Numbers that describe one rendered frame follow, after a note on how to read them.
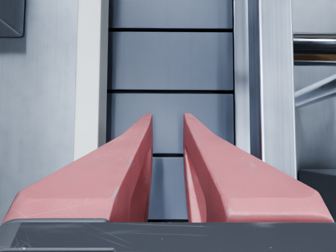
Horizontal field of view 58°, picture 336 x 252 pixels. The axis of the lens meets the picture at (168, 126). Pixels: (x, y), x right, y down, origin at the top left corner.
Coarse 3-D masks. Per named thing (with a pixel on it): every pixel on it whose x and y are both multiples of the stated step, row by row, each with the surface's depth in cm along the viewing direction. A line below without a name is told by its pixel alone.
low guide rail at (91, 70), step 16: (80, 0) 15; (96, 0) 15; (80, 16) 15; (96, 16) 15; (80, 32) 15; (96, 32) 15; (80, 48) 15; (96, 48) 15; (80, 64) 15; (96, 64) 15; (80, 80) 15; (96, 80) 15; (80, 96) 15; (96, 96) 15; (80, 112) 15; (96, 112) 15; (80, 128) 15; (96, 128) 15; (80, 144) 15; (96, 144) 15
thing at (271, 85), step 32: (256, 0) 10; (288, 0) 10; (256, 32) 10; (288, 32) 10; (256, 64) 10; (288, 64) 10; (256, 96) 10; (288, 96) 10; (256, 128) 10; (288, 128) 10; (288, 160) 10
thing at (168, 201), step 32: (128, 0) 19; (160, 0) 19; (192, 0) 19; (224, 0) 19; (128, 32) 19; (160, 32) 19; (192, 32) 19; (224, 32) 19; (128, 64) 18; (160, 64) 18; (192, 64) 18; (224, 64) 18; (128, 96) 18; (160, 96) 18; (192, 96) 18; (224, 96) 18; (160, 128) 18; (224, 128) 18; (160, 160) 18; (160, 192) 18
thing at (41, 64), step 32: (32, 0) 24; (64, 0) 24; (320, 0) 24; (32, 32) 24; (64, 32) 24; (0, 64) 23; (32, 64) 23; (64, 64) 24; (0, 96) 23; (32, 96) 23; (64, 96) 23; (0, 128) 23; (32, 128) 23; (64, 128) 23; (320, 128) 23; (0, 160) 23; (32, 160) 23; (64, 160) 23; (320, 160) 23; (0, 192) 23
